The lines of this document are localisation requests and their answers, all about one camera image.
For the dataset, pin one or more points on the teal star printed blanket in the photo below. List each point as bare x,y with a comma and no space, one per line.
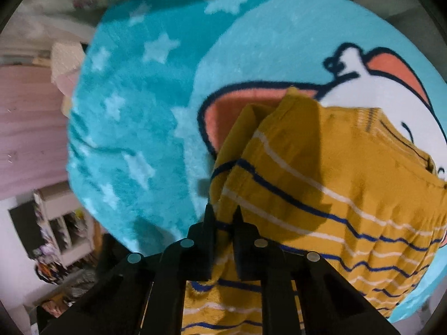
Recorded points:
157,129

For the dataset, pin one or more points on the white shelf unit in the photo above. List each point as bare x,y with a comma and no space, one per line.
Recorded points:
63,223

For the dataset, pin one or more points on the light pink cloth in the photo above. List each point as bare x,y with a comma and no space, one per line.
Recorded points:
66,90

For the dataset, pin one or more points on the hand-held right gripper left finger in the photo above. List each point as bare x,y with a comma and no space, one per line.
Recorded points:
206,247

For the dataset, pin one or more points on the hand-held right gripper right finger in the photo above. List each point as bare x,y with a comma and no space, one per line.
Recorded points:
244,247

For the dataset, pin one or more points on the yellow striped sweater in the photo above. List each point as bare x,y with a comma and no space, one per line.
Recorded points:
314,181

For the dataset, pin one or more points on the beige dotted cloth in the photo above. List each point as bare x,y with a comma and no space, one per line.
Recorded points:
66,59

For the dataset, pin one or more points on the dark panel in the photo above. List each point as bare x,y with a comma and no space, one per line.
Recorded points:
24,228

